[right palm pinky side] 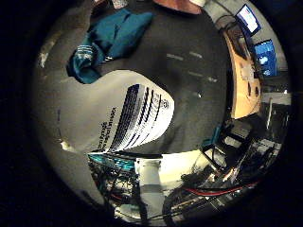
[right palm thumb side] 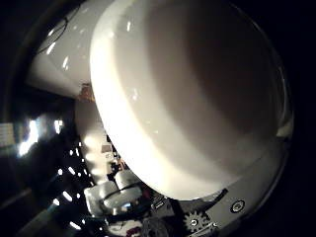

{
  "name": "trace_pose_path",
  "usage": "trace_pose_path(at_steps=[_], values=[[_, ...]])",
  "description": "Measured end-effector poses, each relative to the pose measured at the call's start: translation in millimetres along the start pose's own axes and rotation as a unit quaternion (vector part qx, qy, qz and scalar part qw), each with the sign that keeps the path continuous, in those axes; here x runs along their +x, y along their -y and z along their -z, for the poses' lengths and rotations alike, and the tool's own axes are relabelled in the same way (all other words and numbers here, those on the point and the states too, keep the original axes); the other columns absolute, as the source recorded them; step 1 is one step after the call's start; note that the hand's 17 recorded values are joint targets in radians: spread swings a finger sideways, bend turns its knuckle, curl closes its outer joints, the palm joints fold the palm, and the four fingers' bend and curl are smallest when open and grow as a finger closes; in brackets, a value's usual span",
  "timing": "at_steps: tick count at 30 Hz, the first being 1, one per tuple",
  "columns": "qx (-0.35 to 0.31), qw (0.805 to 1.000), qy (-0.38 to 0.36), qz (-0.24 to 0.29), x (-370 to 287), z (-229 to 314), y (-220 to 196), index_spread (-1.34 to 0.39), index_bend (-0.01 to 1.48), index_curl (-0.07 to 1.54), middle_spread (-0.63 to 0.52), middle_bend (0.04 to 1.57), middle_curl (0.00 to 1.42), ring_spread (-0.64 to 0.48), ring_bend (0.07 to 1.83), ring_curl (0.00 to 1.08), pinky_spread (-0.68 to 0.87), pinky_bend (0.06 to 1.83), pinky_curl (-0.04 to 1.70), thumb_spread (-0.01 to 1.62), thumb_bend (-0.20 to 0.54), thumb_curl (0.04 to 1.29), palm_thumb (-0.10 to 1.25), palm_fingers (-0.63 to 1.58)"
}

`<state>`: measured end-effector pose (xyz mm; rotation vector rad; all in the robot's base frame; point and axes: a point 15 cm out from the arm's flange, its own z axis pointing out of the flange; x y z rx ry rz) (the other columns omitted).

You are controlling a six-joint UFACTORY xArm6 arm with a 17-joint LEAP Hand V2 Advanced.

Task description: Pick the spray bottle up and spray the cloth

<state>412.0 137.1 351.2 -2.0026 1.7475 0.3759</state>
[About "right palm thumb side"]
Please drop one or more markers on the white spray bottle striped label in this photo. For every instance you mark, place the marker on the white spray bottle striped label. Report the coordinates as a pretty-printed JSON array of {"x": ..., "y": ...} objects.
[{"x": 191, "y": 95}]

